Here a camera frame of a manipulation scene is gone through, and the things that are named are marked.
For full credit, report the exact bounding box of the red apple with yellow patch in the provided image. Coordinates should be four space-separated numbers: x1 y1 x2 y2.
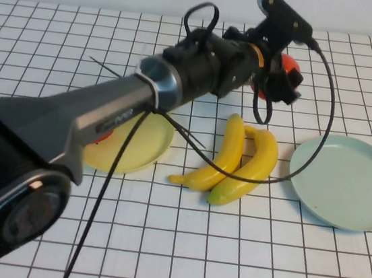
93 127 115 146

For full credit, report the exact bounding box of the yellow plastic banana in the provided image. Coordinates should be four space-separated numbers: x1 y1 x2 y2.
167 106 248 197

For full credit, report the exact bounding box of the black cable loop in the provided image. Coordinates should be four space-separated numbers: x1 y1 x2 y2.
180 0 222 48

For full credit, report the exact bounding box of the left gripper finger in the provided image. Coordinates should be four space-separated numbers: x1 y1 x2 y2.
267 73 302 106
286 67 306 92

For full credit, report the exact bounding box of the long black camera cable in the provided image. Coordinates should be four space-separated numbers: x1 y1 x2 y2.
62 12 343 278

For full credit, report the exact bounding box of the yellow banana with green tip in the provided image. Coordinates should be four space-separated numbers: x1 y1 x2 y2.
207 121 282 213

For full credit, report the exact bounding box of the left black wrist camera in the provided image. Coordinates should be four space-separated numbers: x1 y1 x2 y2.
251 0 318 53

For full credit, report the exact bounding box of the white zip tie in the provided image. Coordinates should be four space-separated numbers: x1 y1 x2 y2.
130 43 168 113

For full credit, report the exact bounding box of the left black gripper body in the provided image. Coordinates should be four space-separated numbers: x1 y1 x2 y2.
258 42 288 90

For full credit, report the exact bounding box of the light blue round plate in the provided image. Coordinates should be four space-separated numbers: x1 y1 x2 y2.
282 129 372 234

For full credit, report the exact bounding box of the white grid tablecloth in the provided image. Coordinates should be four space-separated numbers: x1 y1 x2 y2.
0 0 372 278

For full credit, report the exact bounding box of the yellow round plate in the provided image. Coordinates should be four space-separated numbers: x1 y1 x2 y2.
82 102 178 181

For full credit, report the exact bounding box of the short black hanging cable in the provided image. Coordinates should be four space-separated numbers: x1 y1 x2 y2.
250 71 279 127

